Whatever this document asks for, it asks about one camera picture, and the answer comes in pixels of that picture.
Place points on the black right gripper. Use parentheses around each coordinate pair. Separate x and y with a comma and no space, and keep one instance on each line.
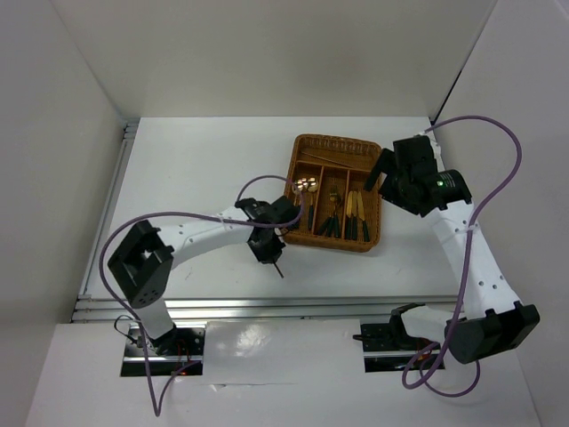
(383,165)

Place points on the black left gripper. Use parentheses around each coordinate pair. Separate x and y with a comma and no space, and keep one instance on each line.
(274,251)

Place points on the copper chopstick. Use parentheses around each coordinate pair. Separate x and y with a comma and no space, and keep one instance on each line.
(307,157)
(278,270)

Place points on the gold knife green handle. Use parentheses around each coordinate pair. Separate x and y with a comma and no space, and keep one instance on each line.
(361,215)
(354,228)
(349,215)

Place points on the brown wicker cutlery tray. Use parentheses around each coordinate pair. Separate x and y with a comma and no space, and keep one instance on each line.
(329,175)

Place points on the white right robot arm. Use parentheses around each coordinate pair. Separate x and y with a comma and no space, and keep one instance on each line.
(493,319)

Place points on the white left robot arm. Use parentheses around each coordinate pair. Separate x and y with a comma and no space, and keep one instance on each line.
(142,262)

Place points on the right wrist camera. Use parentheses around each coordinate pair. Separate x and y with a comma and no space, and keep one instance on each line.
(433,143)

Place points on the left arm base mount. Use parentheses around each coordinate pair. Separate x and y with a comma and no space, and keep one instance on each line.
(184,348)

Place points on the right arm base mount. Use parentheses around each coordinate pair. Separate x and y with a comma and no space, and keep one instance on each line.
(386,346)

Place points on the aluminium table frame rail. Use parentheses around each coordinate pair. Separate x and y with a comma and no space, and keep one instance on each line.
(199,165)

